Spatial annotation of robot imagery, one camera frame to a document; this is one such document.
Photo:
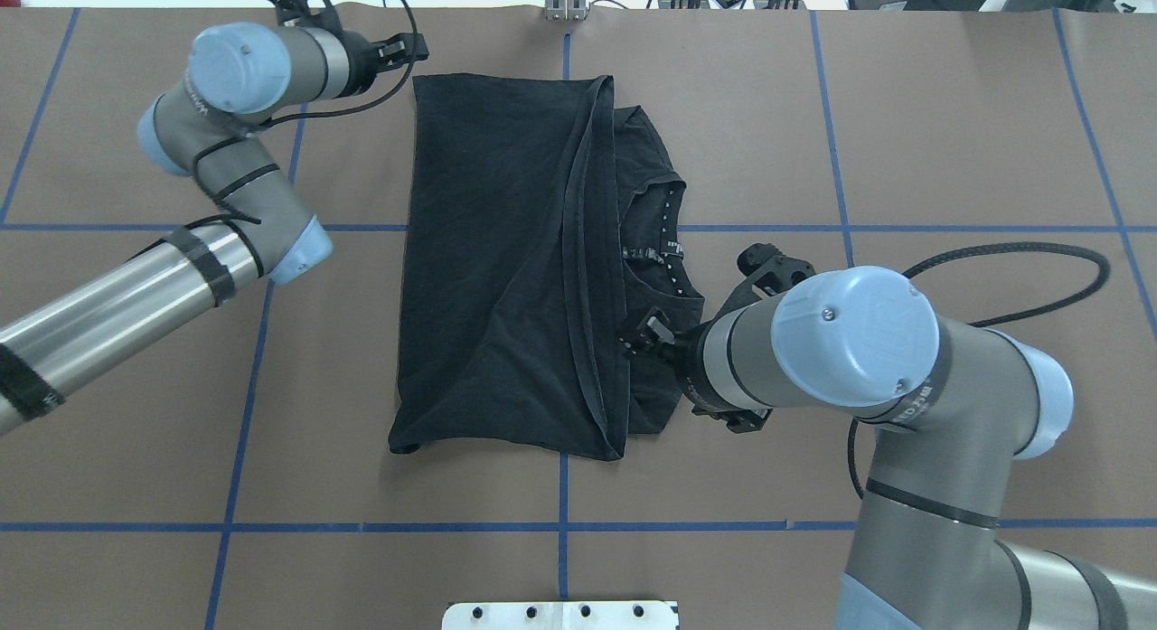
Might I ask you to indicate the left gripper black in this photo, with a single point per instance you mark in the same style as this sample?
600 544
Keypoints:
362 63

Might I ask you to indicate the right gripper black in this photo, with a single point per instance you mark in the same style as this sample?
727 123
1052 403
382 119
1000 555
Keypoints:
689 353

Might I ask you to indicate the black graphic t-shirt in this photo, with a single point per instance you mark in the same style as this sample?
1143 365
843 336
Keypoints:
543 228

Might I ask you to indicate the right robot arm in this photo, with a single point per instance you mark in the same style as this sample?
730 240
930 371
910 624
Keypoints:
953 406

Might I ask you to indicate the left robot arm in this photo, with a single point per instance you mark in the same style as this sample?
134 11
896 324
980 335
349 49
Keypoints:
206 131

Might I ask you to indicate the blue tape line crosswise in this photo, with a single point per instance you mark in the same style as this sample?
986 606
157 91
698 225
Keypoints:
419 527

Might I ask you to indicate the brown paper table cover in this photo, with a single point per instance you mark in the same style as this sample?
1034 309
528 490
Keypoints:
840 137

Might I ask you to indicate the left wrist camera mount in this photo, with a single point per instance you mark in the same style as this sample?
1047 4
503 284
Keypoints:
319 14

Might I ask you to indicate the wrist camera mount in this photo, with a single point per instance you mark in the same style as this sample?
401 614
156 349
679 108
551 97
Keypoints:
768 271
319 14

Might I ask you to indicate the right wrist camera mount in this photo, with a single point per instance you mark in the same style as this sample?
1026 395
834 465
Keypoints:
768 271

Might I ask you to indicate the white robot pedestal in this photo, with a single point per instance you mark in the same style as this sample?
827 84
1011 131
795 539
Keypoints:
583 614

